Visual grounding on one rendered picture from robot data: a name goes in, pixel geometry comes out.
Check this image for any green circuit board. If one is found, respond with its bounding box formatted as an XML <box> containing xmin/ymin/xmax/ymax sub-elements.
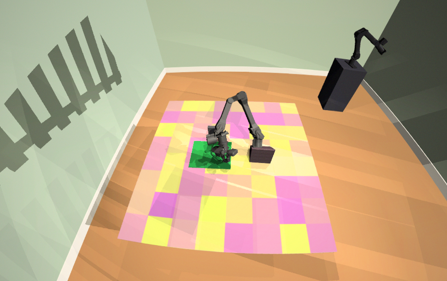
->
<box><xmin>189</xmin><ymin>141</ymin><xmax>231</xmax><ymax>169</ymax></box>

